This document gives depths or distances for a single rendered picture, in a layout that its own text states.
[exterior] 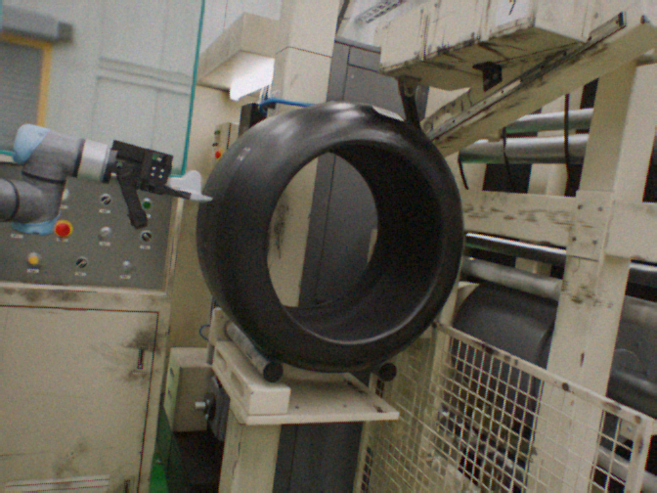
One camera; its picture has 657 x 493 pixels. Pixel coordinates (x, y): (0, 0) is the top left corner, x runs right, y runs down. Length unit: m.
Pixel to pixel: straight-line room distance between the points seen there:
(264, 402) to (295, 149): 0.53
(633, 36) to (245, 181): 0.75
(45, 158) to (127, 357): 0.92
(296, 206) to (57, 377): 0.90
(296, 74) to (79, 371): 1.10
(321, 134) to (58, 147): 0.48
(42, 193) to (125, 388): 0.94
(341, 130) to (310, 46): 0.48
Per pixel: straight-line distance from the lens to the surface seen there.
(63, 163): 1.14
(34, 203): 1.13
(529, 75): 1.33
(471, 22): 1.31
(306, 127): 1.13
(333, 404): 1.36
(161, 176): 1.15
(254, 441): 1.70
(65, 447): 2.01
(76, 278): 1.89
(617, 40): 1.21
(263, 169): 1.09
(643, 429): 1.08
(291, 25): 1.58
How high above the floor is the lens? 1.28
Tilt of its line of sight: 5 degrees down
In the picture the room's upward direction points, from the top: 8 degrees clockwise
